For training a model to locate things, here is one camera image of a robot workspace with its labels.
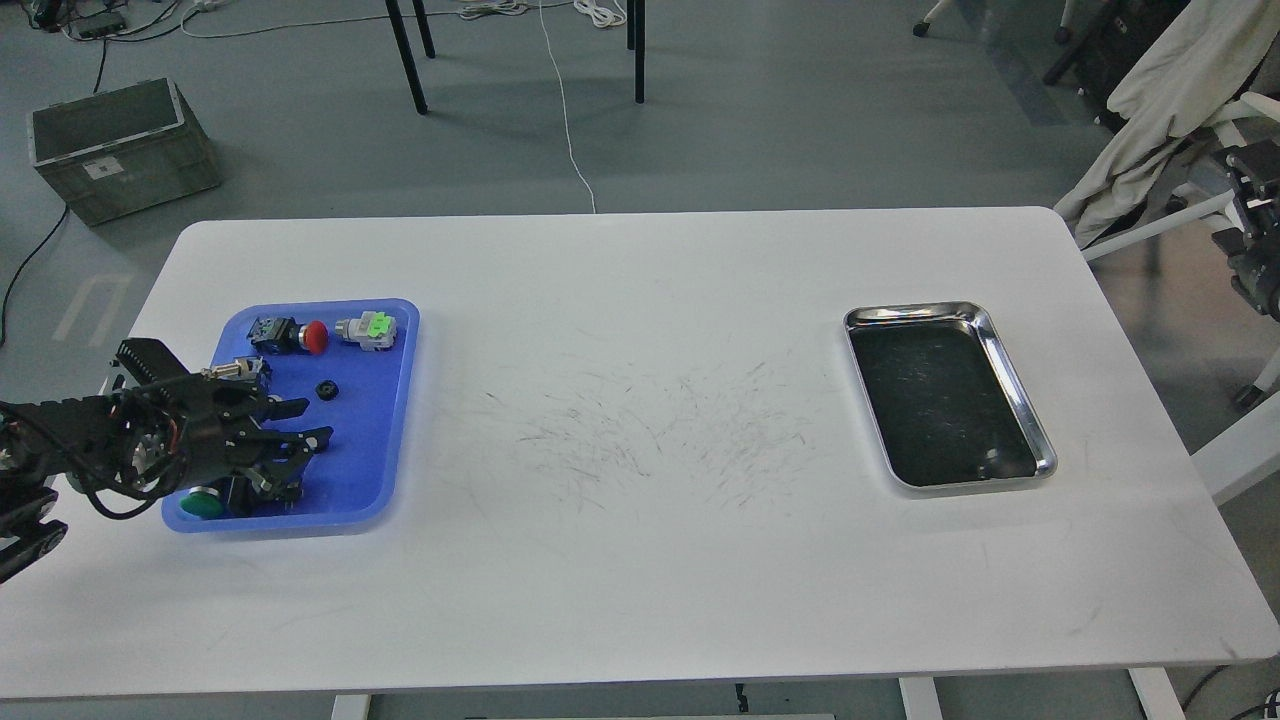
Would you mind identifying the grey green plastic crate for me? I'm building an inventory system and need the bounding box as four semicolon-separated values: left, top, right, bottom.
27;78;223;227

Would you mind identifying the black floor cable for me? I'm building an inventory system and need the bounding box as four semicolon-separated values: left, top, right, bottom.
0;0;201;346

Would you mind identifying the blue plastic tray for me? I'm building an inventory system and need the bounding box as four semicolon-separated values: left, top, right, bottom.
161;299;420;536

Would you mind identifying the beige cloth on chair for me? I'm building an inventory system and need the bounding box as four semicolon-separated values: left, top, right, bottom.
1053;1;1279;249

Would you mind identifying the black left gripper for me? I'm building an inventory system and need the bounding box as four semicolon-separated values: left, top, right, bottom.
115;338;334;496

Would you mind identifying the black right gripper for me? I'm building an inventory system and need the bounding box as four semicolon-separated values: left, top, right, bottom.
1212;140;1279;322

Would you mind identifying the grey green switch part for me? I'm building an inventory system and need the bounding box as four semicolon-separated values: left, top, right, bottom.
334;311;398;352

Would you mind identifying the black table leg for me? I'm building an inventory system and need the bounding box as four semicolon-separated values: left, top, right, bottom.
625;0;646;105
411;0;436;59
384;0;429;117

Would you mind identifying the silver metal tray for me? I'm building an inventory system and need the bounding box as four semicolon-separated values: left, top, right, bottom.
844;301;1059;495

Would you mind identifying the red push button switch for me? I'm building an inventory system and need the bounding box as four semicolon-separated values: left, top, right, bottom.
246;316;329;356

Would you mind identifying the yellow push button switch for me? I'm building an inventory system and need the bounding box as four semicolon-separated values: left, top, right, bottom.
229;356;273;387

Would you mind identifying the small black gear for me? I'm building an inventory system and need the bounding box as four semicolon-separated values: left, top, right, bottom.
314;379;340;402

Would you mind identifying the white floor cable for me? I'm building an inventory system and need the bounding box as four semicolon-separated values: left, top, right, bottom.
458;0;627;214

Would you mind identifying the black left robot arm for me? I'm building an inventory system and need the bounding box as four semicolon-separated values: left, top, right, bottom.
1;338;333;579

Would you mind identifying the green push button switch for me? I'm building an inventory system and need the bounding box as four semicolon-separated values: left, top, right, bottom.
179;486;227;520

